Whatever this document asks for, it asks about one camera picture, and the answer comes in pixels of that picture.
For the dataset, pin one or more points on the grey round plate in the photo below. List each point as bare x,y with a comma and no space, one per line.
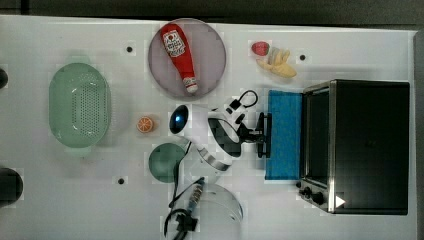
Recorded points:
208,55

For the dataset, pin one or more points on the black toaster oven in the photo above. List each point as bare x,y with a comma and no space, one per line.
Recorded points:
345,144

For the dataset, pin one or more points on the green cup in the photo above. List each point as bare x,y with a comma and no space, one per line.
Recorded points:
163,159

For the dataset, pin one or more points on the black post upper left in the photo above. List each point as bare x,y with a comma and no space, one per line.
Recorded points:
3,78

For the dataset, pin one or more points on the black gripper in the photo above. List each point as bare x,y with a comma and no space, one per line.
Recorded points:
251,135

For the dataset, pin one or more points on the green perforated colander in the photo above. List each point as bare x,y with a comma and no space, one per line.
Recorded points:
79,106

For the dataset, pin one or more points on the red ketchup bottle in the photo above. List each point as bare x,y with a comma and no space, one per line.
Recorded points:
177,47

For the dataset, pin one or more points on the yellow toy banana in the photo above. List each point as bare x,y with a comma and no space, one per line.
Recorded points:
278,64

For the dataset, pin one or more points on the red toy strawberry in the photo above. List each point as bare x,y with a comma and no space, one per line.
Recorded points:
260,48

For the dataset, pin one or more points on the black post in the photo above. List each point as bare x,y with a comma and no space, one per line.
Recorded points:
11,186
3,78

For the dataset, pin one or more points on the orange slice toy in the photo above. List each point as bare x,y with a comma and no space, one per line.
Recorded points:
145,124

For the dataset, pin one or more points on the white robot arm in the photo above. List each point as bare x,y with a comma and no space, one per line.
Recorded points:
217,135

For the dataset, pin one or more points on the black post lower left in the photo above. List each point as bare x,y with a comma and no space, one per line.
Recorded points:
11,186

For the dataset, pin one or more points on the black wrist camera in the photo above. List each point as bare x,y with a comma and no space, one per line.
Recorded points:
236,106

